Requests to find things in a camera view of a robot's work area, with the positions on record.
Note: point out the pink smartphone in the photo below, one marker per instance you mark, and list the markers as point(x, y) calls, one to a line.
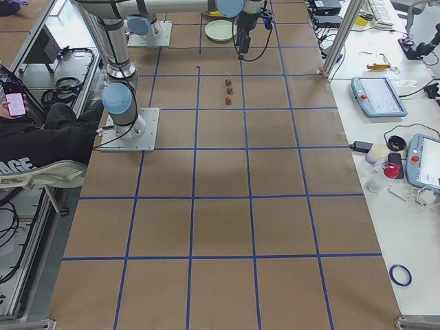
point(16, 106)

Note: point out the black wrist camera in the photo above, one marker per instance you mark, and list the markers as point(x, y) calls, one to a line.
point(267, 18)

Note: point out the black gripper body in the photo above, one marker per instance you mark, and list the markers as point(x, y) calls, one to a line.
point(243, 25)

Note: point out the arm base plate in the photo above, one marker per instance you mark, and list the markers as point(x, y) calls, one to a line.
point(141, 137)
point(163, 40)

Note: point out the black power adapter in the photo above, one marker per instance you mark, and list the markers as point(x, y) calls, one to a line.
point(360, 146)

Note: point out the blue teach pendant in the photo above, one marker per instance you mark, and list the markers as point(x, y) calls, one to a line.
point(422, 166)
point(377, 97)

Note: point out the light green plate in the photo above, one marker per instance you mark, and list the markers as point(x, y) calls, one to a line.
point(220, 30)

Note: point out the aluminium frame post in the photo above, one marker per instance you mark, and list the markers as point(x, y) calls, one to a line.
point(350, 14)

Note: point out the red round object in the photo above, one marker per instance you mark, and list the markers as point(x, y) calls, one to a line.
point(391, 170)

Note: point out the blue teach pendant far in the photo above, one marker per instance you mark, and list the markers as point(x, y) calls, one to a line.
point(377, 97)

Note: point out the white office chair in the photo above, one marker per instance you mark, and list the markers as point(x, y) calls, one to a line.
point(62, 174)

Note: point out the white paper cup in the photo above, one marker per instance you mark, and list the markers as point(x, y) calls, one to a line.
point(376, 153)

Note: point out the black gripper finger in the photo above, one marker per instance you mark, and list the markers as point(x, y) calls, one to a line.
point(246, 43)
point(241, 42)

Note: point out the yellow clamp tool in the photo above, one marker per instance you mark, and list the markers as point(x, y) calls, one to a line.
point(378, 66)

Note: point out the blue tape roll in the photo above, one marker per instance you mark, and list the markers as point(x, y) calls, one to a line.
point(400, 275)

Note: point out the seated person in black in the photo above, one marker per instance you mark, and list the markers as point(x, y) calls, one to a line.
point(26, 145)

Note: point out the blue teach pendant near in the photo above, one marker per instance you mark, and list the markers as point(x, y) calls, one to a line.
point(422, 166)

